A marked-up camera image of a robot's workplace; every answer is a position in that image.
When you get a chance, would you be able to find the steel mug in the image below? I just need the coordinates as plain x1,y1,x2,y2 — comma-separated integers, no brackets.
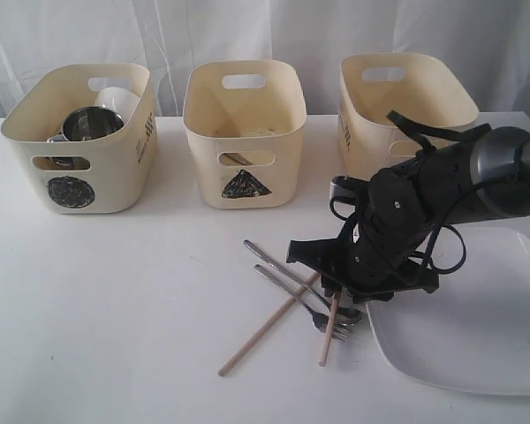
47,106,124,143

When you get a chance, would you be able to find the white square plate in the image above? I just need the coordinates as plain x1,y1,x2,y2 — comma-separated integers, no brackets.
367,227,530,396

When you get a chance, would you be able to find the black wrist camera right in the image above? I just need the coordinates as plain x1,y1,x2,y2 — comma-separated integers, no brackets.
329,176,369,205

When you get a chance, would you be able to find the steel fork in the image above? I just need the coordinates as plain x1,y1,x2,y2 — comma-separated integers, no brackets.
254,264,351,341

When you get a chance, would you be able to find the wooden chopstick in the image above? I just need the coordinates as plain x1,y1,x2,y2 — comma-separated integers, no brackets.
217,297,297,377
318,291,341,367

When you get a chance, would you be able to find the cream bin with square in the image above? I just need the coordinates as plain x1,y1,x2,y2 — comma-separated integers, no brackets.
338,52,480,180

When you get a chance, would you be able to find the white curtain backdrop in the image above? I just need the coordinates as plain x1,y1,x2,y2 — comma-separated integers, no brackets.
0,1,530,117

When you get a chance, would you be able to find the stainless steel bowl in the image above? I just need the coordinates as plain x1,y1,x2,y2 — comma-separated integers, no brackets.
33,156,90,170

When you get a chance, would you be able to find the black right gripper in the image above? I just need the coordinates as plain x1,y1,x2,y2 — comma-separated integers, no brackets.
286,168,439,303

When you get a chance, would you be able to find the white round bowl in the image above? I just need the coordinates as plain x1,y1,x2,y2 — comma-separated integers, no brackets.
94,87,140,124

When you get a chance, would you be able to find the cream bin with circle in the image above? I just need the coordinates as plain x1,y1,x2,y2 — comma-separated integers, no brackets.
1,63,157,214

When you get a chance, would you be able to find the steel spoon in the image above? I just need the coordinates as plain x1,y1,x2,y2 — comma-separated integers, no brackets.
243,239,363,328

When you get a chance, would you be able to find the steel table knife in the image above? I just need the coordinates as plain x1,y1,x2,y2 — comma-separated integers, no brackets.
219,153,253,166

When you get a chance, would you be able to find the cream bin with triangle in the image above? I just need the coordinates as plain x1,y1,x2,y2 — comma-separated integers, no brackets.
183,60,307,209

